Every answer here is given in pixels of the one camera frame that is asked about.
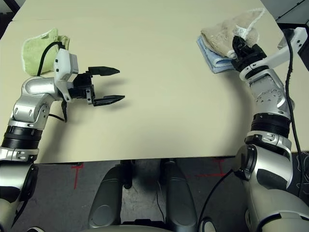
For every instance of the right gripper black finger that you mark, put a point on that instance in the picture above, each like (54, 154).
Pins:
(243, 44)
(237, 47)

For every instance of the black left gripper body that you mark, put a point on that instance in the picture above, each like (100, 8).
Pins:
(83, 88)

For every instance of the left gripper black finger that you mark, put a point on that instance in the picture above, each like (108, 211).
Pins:
(103, 70)
(109, 100)

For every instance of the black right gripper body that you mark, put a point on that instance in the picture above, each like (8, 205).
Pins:
(249, 56)

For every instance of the beige towel with white trim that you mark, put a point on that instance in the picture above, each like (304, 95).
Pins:
(224, 33)

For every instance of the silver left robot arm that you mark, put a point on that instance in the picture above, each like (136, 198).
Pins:
(31, 101)

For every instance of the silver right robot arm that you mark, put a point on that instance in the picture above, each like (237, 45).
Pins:
(268, 96)

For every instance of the blue folded towel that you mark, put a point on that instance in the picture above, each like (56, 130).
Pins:
(212, 59)

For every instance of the green folded towel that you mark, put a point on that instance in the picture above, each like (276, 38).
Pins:
(36, 53)

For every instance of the grey robot right leg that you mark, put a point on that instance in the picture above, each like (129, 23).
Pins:
(179, 200)

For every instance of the beige robot torso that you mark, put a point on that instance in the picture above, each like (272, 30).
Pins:
(132, 229)

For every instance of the white black sneaker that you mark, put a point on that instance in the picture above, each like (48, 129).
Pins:
(33, 229)

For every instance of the grey laced sneaker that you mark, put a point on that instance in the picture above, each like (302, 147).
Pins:
(248, 220)
(207, 226)

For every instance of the black vertical post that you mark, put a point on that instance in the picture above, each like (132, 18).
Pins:
(126, 174)

